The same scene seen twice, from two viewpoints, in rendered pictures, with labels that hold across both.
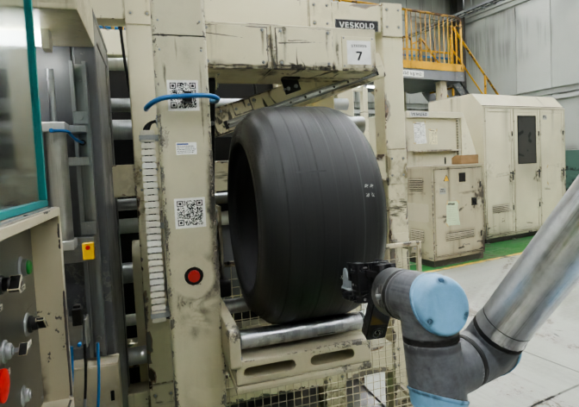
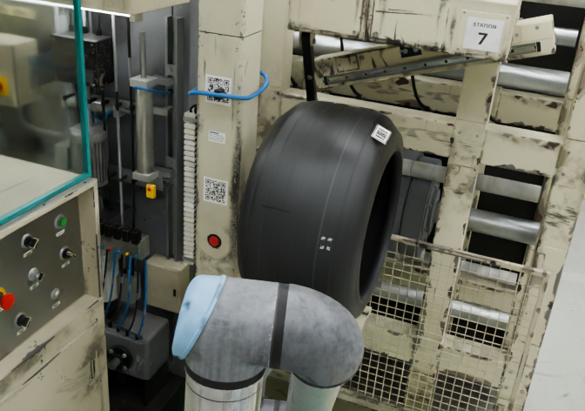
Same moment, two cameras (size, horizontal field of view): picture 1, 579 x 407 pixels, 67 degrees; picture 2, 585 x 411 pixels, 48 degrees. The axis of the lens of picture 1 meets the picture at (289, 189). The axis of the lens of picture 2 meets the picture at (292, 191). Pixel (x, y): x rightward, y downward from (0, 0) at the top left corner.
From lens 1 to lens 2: 1.14 m
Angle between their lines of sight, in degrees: 41
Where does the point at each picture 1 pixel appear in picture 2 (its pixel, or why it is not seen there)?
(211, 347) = not seen: hidden behind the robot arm
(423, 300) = not seen: hidden behind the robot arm
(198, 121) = (229, 115)
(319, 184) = (278, 222)
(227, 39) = (317, 1)
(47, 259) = (88, 212)
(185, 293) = (206, 251)
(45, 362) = (86, 272)
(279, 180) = (248, 206)
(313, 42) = (420, 15)
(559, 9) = not seen: outside the picture
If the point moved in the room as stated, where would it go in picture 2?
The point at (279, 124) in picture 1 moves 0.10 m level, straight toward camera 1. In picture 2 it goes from (277, 148) to (249, 158)
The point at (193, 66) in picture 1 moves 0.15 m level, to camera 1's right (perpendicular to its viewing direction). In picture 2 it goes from (229, 65) to (273, 77)
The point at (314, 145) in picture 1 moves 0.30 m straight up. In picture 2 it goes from (292, 182) to (302, 57)
